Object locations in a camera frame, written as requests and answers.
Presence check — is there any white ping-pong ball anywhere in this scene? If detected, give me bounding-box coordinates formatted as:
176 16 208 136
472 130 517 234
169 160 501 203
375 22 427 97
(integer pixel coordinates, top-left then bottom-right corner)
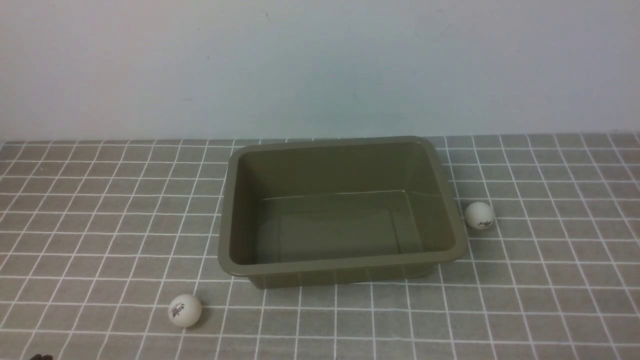
167 293 202 329
464 202 496 230

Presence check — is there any olive green plastic bin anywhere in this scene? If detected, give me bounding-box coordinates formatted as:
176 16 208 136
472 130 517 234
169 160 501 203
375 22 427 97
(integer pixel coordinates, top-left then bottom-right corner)
217 136 469 289

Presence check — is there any grey checkered tablecloth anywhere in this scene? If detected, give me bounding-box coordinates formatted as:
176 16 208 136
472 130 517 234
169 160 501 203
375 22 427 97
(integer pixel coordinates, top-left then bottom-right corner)
0 133 640 360

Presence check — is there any dark object at edge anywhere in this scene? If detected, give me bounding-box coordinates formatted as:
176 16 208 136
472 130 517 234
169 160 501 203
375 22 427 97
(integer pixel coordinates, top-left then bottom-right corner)
29 354 54 360

